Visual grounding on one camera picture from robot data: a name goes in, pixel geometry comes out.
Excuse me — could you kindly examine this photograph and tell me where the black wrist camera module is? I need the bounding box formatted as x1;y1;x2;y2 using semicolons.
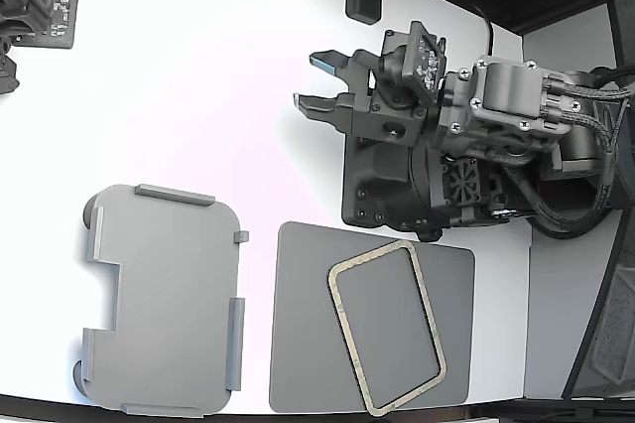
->
377;20;447;107

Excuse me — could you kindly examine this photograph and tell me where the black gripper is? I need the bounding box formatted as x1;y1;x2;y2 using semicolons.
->
292;30;451;147

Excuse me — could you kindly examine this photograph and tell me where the black braided cable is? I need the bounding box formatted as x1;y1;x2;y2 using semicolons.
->
505;94;627;241
543;70;635;102

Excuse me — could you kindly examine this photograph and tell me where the grey holder with black legs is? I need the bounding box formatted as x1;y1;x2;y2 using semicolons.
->
72;183;250;417

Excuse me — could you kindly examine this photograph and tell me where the thin black cable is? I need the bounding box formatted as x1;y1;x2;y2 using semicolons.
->
470;4;495;57

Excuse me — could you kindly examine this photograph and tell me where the idle gripper camera board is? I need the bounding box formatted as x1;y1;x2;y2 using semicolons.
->
48;0;80;51

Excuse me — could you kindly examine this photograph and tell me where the black six-joint robot arm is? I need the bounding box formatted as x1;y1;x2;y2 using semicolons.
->
406;58;635;241

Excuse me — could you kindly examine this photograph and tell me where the dark grey mat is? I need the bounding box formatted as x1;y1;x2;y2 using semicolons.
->
268;220;476;414

